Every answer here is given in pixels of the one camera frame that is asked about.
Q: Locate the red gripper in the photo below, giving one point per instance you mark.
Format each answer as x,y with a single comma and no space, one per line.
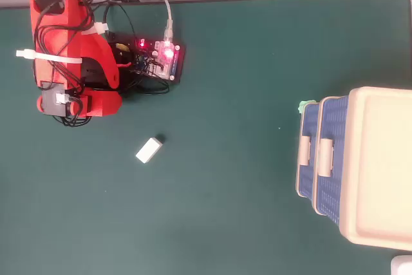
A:
96,104

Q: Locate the white cube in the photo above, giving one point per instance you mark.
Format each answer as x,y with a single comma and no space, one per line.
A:
147,151

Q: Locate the cream plastic drawer cabinet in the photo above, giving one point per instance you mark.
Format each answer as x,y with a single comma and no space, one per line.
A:
386,165

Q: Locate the circuit board with pink LED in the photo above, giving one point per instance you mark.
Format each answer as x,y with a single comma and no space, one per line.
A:
165,56

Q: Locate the lit control circuit board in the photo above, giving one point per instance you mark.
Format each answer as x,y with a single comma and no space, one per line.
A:
179,62

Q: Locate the short white zip tie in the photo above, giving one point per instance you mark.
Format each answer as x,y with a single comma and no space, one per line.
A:
100,27

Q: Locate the long white zip tie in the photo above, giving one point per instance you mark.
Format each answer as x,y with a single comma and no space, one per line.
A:
48,57

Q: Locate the dark green table mat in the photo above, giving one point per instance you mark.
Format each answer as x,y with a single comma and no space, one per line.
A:
209,191

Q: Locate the small green object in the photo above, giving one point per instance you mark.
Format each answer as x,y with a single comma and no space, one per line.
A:
303,106

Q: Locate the white object at corner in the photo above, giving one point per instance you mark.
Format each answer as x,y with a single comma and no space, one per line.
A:
402,265

